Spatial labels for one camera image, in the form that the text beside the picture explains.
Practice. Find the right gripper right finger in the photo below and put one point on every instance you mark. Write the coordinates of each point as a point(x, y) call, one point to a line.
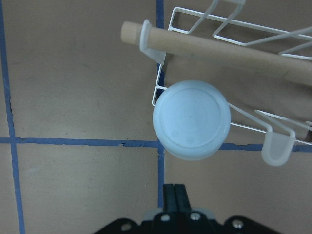
point(182, 200)

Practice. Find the wooden rack handle rod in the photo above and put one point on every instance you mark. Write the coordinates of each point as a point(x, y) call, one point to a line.
point(148, 37)

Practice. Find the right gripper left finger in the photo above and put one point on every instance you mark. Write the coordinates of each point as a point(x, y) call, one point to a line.
point(169, 198)

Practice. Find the light blue plastic cup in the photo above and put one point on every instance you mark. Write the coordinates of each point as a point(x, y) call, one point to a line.
point(191, 119)

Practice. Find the white wire cup rack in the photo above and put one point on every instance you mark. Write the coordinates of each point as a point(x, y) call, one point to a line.
point(244, 88)

